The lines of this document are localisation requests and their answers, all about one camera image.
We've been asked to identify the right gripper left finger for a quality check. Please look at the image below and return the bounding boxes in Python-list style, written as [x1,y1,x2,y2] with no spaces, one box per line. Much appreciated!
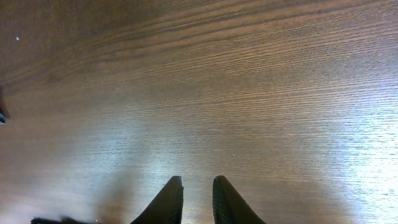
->
[131,175,183,224]

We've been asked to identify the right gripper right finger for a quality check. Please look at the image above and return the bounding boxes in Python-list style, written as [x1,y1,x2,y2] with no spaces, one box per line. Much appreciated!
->
[212,175,266,224]

